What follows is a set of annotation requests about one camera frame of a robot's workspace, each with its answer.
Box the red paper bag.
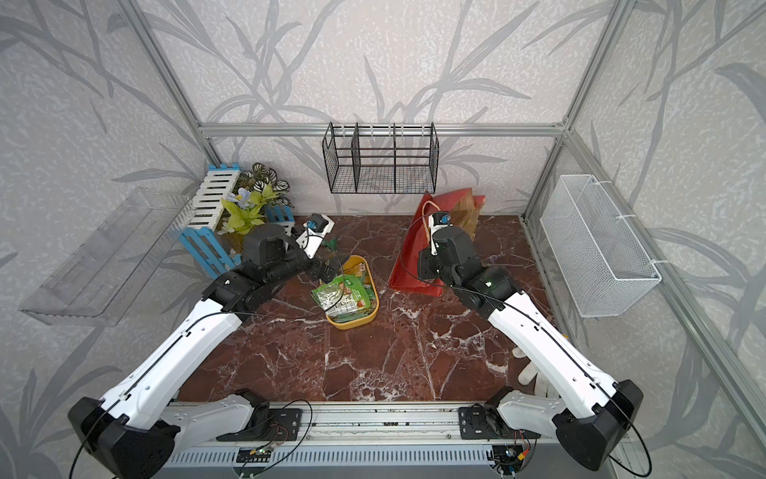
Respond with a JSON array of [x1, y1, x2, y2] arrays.
[[387, 188, 487, 299]]

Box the green condiment packet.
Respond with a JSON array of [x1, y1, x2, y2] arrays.
[[311, 275, 377, 325]]

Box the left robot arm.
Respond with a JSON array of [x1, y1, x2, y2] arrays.
[[68, 214, 336, 478]]

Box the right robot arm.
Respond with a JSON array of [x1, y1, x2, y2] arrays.
[[414, 211, 644, 471]]

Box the yellow plastic tray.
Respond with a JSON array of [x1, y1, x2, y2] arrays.
[[311, 255, 379, 331]]

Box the potted artificial plant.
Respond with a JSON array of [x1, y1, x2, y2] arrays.
[[217, 163, 294, 253]]

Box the blue white wooden crate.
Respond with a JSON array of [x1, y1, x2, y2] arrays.
[[180, 163, 294, 279]]

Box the white work glove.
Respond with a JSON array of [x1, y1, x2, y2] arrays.
[[518, 361, 560, 399]]

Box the clear acrylic shelf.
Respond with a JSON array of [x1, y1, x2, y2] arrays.
[[20, 188, 193, 327]]

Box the black wire basket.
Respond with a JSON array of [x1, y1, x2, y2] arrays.
[[321, 124, 440, 195]]

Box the white wire basket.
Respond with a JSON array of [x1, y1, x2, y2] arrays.
[[541, 175, 662, 317]]

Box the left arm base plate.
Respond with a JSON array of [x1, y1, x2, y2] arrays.
[[217, 408, 302, 443]]

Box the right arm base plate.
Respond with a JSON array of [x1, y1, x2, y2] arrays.
[[458, 403, 541, 440]]

